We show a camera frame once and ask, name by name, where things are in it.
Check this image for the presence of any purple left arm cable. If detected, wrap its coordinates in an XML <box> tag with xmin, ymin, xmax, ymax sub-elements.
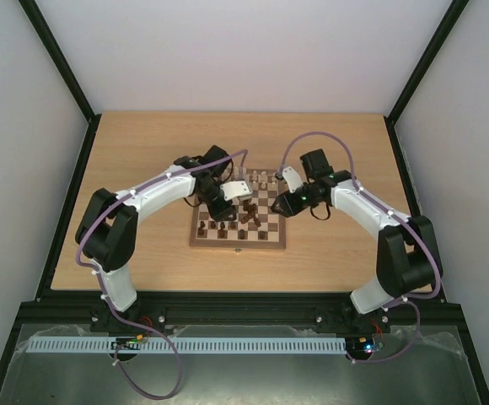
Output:
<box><xmin>77</xmin><ymin>149</ymin><xmax>250</xmax><ymax>400</ymax></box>

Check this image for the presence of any right controller board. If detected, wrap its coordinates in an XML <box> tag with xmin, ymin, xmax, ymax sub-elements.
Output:
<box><xmin>347</xmin><ymin>337</ymin><xmax>384</xmax><ymax>354</ymax></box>

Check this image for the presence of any row of white chess pieces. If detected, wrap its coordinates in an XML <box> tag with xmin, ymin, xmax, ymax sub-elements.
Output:
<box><xmin>229</xmin><ymin>168</ymin><xmax>279</xmax><ymax>191</ymax></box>

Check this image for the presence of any controller board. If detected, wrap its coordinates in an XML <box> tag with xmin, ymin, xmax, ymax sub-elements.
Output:
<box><xmin>109</xmin><ymin>334</ymin><xmax>149</xmax><ymax>352</ymax></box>
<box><xmin>347</xmin><ymin>337</ymin><xmax>384</xmax><ymax>354</ymax></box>

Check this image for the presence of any pile of dark chess pieces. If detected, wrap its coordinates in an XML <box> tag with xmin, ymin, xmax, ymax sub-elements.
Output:
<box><xmin>239</xmin><ymin>200</ymin><xmax>261</xmax><ymax>227</ymax></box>

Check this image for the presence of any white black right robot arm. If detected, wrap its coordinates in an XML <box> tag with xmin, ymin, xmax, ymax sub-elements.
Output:
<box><xmin>271</xmin><ymin>149</ymin><xmax>443</xmax><ymax>331</ymax></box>

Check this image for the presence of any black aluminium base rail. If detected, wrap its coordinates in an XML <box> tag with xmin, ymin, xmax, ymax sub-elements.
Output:
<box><xmin>13</xmin><ymin>291</ymin><xmax>467</xmax><ymax>336</ymax></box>

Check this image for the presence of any left controller board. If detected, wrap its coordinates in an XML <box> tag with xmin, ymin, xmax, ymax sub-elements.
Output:
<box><xmin>109</xmin><ymin>334</ymin><xmax>149</xmax><ymax>352</ymax></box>

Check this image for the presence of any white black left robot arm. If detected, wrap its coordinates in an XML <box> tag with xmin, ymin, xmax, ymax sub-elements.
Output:
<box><xmin>75</xmin><ymin>148</ymin><xmax>248</xmax><ymax>317</ymax></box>

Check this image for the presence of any wooden chess board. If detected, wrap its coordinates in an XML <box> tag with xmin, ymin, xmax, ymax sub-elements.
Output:
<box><xmin>189</xmin><ymin>182</ymin><xmax>286</xmax><ymax>251</ymax></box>

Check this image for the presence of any white slotted cable duct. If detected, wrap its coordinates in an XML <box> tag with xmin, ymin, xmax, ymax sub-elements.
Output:
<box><xmin>26</xmin><ymin>337</ymin><xmax>347</xmax><ymax>355</ymax></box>

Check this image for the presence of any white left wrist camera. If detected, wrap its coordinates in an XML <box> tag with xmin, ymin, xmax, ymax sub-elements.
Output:
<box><xmin>220</xmin><ymin>180</ymin><xmax>253</xmax><ymax>201</ymax></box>

